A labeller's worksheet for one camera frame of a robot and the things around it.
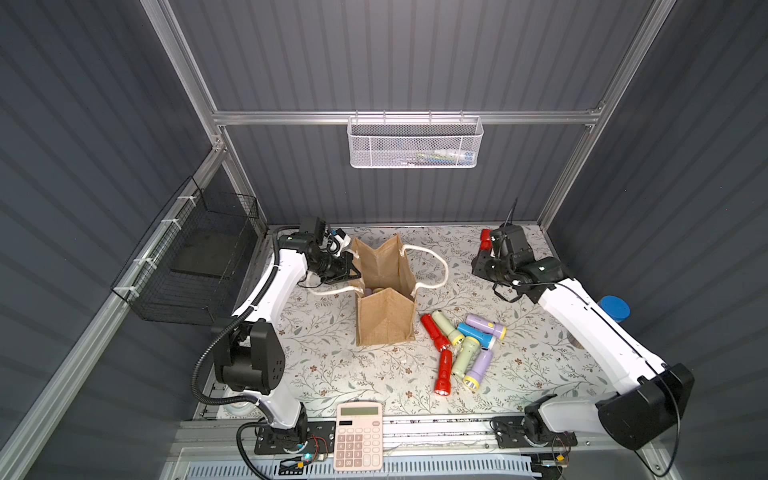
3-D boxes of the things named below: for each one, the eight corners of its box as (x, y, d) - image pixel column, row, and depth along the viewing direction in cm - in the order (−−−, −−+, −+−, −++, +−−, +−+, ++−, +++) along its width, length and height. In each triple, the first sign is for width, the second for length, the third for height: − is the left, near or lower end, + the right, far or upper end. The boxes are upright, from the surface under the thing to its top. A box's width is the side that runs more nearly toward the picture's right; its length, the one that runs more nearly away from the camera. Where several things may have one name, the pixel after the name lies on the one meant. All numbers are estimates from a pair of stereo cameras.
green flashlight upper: (453, 349, 90) (455, 345, 87) (430, 317, 97) (431, 312, 94) (463, 343, 91) (465, 338, 89) (440, 312, 98) (441, 307, 95)
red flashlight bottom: (433, 393, 82) (434, 391, 80) (439, 351, 89) (440, 348, 87) (449, 397, 81) (450, 395, 79) (453, 354, 89) (454, 351, 87)
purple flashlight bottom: (461, 382, 84) (464, 378, 81) (480, 350, 90) (483, 345, 87) (476, 392, 82) (479, 389, 80) (494, 359, 88) (497, 354, 86)
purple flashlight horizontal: (461, 326, 95) (464, 320, 92) (465, 317, 97) (467, 311, 94) (501, 343, 91) (505, 338, 88) (504, 333, 93) (508, 328, 90)
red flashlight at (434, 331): (439, 352, 89) (441, 348, 87) (420, 319, 96) (420, 315, 94) (449, 347, 90) (451, 343, 88) (429, 315, 97) (430, 311, 95)
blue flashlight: (454, 332, 93) (456, 328, 90) (458, 323, 95) (460, 319, 92) (491, 351, 89) (494, 347, 86) (495, 341, 91) (498, 337, 88)
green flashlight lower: (450, 374, 85) (451, 371, 82) (464, 337, 92) (466, 333, 90) (466, 382, 83) (467, 379, 81) (479, 344, 90) (481, 340, 88)
